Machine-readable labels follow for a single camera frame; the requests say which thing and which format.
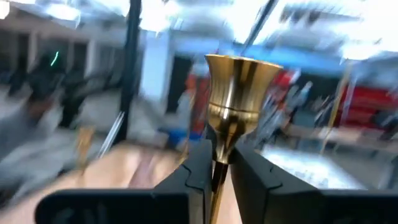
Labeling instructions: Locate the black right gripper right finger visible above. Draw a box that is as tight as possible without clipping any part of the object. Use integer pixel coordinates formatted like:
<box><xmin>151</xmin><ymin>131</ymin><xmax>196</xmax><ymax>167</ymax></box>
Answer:
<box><xmin>229</xmin><ymin>144</ymin><xmax>398</xmax><ymax>224</ymax></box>

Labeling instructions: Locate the black frame post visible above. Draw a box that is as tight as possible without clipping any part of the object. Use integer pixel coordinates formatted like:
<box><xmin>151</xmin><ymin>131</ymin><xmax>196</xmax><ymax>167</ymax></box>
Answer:
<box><xmin>113</xmin><ymin>0</ymin><xmax>143</xmax><ymax>146</ymax></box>

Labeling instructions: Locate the tall brass candlestick holder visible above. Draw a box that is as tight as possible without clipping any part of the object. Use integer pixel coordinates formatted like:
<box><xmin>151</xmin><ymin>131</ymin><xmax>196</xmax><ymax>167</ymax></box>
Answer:
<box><xmin>204</xmin><ymin>54</ymin><xmax>284</xmax><ymax>224</ymax></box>

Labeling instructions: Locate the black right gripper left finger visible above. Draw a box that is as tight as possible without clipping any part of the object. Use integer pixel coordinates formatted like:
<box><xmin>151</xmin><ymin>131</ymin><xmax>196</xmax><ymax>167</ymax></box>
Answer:
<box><xmin>34</xmin><ymin>139</ymin><xmax>214</xmax><ymax>224</ymax></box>

